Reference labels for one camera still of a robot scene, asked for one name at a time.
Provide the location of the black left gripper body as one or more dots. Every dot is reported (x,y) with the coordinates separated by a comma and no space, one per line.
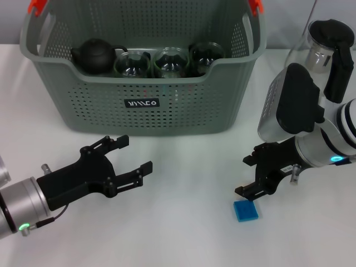
(78,180)

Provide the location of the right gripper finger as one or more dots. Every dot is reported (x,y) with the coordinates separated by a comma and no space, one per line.
(250,159)
(250,192)

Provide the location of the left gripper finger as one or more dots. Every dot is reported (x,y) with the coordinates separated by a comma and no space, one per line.
(111,143)
(133,176)

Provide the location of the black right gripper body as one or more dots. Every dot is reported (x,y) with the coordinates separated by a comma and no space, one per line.
(278,161)

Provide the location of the blue square toy brick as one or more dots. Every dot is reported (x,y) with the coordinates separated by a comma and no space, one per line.
(246,210)

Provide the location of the glass teacup with black sleeve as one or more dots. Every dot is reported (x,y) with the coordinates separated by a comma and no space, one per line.
(130,65)
(169,62)
(205,57)

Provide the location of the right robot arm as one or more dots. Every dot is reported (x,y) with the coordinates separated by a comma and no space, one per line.
(331,139)

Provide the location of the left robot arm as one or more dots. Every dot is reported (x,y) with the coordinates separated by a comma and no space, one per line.
(19,205)

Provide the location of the grey perforated plastic storage bin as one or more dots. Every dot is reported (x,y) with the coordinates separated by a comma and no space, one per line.
(180,111)

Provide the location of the black clay teapot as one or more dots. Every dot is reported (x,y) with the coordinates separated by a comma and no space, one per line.
(94,55)

